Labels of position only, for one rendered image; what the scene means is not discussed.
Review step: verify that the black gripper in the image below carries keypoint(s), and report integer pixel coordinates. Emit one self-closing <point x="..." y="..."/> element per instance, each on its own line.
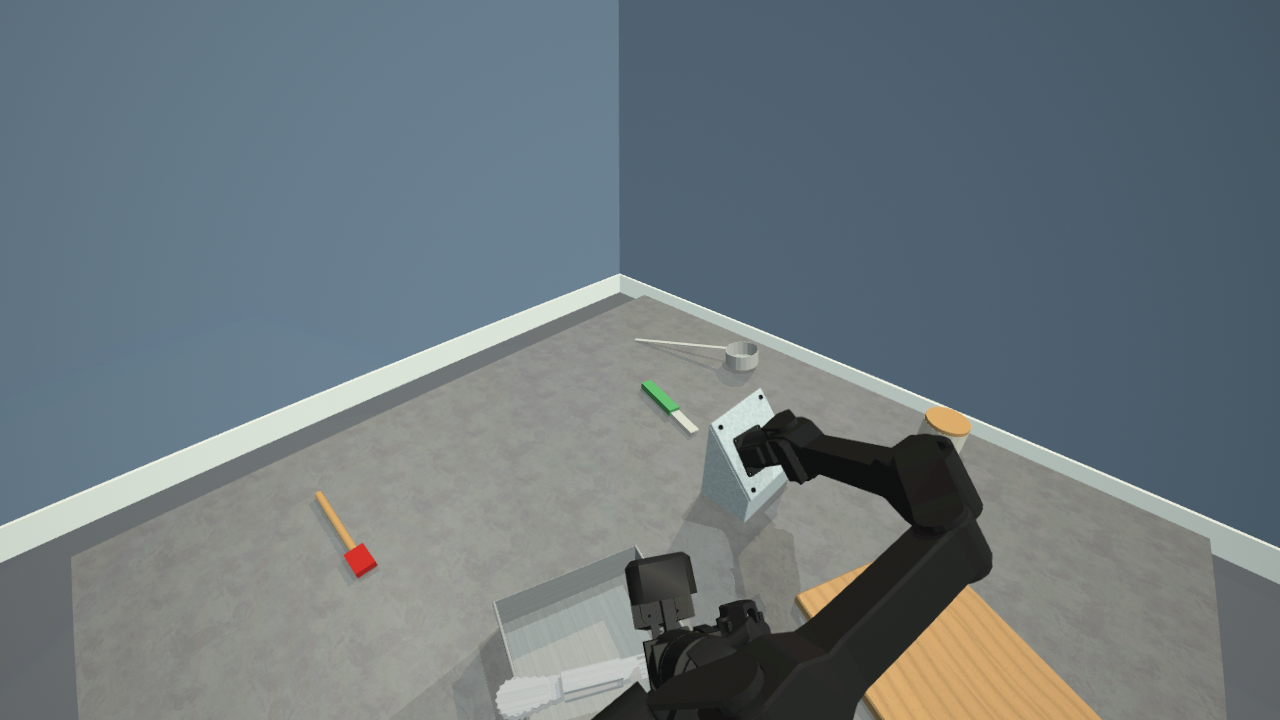
<point x="660" y="589"/>

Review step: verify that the light wooden board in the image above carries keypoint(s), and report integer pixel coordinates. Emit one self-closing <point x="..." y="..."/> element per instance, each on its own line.
<point x="968" y="665"/>

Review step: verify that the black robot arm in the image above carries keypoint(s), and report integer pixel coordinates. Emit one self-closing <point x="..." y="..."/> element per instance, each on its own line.
<point x="821" y="670"/>

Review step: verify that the grey saucepan with long handle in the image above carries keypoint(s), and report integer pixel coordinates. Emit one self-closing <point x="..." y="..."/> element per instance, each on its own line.
<point x="739" y="355"/>

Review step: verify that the grey jar with wooden lid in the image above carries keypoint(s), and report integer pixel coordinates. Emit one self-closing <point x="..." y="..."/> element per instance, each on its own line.
<point x="944" y="421"/>

